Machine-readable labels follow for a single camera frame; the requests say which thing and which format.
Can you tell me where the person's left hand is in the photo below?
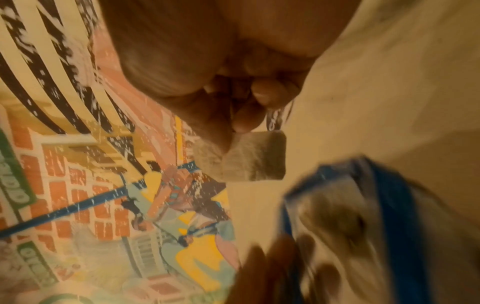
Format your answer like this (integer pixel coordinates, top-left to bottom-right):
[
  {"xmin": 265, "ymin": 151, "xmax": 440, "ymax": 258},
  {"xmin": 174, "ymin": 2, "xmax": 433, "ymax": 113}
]
[{"xmin": 233, "ymin": 235, "xmax": 303, "ymax": 304}]

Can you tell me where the person's right hand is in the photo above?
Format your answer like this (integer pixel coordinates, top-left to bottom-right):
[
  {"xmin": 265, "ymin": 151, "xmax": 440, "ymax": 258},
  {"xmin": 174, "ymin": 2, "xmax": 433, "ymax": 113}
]
[{"xmin": 98, "ymin": 0, "xmax": 363, "ymax": 156}]

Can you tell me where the beige square snack piece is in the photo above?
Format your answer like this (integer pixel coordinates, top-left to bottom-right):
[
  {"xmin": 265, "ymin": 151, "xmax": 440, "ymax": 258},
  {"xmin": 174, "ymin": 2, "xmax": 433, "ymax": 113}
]
[{"xmin": 192, "ymin": 130, "xmax": 288, "ymax": 182}]

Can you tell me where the blue and white snack packet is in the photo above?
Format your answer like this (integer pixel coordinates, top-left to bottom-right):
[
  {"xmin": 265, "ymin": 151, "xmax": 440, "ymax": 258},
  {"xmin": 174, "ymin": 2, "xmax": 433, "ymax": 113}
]
[{"xmin": 280, "ymin": 154, "xmax": 480, "ymax": 304}]

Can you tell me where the clear plastic wrapper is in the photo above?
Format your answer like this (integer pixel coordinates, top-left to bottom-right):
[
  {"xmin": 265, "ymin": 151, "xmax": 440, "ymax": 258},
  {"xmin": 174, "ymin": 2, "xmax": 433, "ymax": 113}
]
[{"xmin": 264, "ymin": 100, "xmax": 296, "ymax": 133}]

